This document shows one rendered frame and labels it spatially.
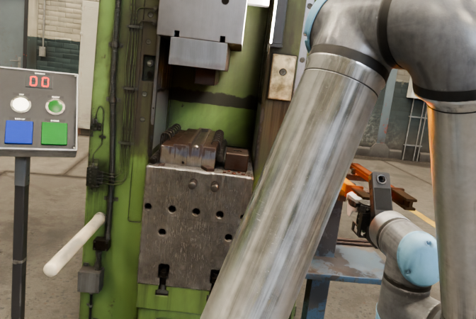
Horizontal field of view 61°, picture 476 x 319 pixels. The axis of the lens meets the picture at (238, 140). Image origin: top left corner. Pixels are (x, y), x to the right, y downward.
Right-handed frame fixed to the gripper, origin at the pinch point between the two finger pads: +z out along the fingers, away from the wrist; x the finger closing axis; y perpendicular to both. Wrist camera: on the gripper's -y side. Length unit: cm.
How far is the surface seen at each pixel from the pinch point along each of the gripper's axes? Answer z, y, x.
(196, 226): 35, 27, -42
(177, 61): 42, -30, -55
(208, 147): 41, -1, -40
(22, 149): 24, 3, -98
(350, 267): 9.9, 26.3, 6.1
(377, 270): 9.4, 26.3, 14.7
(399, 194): -3.4, -1.7, 10.1
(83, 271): 53, 58, -85
